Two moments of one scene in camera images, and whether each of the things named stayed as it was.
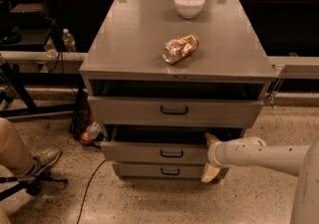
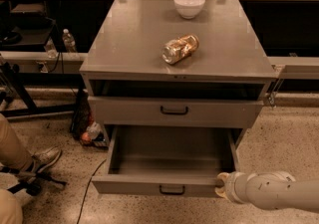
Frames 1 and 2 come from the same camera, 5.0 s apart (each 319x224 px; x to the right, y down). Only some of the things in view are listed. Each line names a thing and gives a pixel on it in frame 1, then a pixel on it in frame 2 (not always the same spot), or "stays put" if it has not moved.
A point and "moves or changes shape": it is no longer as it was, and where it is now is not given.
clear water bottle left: x=51 y=49 stays put
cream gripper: x=215 y=154 → x=233 y=185
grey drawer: x=161 y=143 moves or changes shape
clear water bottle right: x=69 y=41 stays put
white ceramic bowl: x=189 y=4 stays put
